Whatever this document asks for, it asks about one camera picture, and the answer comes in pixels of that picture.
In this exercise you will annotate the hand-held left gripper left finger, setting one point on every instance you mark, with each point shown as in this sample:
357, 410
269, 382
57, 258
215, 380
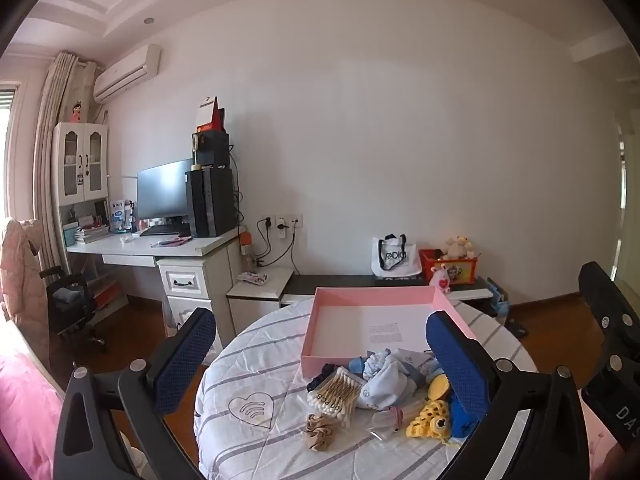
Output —
182, 360

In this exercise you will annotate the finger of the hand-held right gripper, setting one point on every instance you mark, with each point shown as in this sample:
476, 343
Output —
607, 305

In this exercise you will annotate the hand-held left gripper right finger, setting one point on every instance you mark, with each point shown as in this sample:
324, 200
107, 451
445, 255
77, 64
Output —
455, 360

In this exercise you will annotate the yellow knitted toy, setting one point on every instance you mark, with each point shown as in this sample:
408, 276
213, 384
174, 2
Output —
425, 420

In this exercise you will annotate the blue knitted toy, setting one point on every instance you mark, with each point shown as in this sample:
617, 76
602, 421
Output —
462, 430

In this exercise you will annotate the pale printed baby cloth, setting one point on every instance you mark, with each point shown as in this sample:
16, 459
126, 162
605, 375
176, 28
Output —
390, 390

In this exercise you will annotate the pink cardboard box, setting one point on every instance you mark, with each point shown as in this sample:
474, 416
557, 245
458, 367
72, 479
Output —
380, 325

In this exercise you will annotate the clear plastic bag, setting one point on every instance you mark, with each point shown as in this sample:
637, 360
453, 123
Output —
385, 422

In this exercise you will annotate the light blue fleece cloth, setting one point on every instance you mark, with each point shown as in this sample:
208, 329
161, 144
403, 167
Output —
357, 365

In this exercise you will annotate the cotton swabs packet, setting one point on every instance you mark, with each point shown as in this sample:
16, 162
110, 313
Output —
337, 395

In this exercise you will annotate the dark blue scrunchie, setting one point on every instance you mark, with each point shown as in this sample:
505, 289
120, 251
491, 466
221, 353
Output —
320, 377

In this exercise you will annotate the beige scrunchie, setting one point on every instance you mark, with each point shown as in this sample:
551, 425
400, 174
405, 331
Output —
322, 430

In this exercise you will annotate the pink floral pillow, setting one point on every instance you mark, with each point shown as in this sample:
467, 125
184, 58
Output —
600, 440

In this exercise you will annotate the white striped quilted table cover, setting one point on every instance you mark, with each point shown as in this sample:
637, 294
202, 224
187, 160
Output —
250, 360

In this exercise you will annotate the blue boxes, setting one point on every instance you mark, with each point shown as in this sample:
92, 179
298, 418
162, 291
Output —
497, 297

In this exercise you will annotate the pink plush toy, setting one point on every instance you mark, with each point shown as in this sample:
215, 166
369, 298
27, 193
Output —
442, 282

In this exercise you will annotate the white desk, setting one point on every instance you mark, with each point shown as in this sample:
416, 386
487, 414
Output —
185, 280

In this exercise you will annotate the red toy box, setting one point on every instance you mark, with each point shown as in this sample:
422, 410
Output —
462, 272

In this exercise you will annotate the white low cabinet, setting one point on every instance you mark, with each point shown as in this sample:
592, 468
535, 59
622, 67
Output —
260, 292

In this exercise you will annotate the small printed pouch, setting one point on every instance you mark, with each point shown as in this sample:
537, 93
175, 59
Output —
252, 278

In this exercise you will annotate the beige plush toy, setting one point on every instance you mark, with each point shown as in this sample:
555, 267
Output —
457, 247

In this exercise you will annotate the white tote bag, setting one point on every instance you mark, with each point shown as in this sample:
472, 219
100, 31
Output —
397, 260

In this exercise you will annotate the pink booklet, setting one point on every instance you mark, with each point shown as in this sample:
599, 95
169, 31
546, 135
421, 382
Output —
172, 242

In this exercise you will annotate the black keyboard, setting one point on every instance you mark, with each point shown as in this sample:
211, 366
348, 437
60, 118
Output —
162, 230

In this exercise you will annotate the black low cabinet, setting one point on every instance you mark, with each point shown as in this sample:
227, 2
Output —
350, 281

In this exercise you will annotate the orange capped bottle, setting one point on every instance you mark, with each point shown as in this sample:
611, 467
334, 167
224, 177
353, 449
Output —
244, 242

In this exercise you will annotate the stack of books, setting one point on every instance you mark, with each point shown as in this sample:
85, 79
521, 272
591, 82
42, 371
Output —
92, 235

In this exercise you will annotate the blue printed packages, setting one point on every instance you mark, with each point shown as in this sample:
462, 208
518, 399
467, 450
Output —
121, 215

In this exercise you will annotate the black computer tower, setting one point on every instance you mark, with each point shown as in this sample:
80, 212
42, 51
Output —
210, 202

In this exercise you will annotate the bright pink blanket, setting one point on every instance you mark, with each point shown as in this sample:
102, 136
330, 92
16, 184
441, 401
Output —
25, 410

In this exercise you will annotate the black computer monitor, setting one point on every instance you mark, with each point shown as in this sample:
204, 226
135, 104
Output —
162, 190

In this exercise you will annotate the pink quilted jacket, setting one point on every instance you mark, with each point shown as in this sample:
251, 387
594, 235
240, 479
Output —
20, 270

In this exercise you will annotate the black speaker box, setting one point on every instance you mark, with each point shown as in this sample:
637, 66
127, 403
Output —
215, 147

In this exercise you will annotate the white hutch cabinet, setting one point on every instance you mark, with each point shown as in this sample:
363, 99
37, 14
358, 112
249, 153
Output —
80, 160

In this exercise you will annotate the red and white carton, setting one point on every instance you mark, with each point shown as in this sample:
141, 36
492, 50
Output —
207, 115

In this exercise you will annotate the small pink doll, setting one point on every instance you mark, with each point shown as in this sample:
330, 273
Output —
76, 112

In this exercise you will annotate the beige curtain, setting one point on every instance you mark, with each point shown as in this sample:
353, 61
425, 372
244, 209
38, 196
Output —
55, 100

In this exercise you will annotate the white air conditioner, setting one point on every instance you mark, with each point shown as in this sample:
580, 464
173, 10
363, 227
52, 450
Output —
127, 72

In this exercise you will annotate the white wall socket strip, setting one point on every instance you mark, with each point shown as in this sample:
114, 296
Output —
287, 220

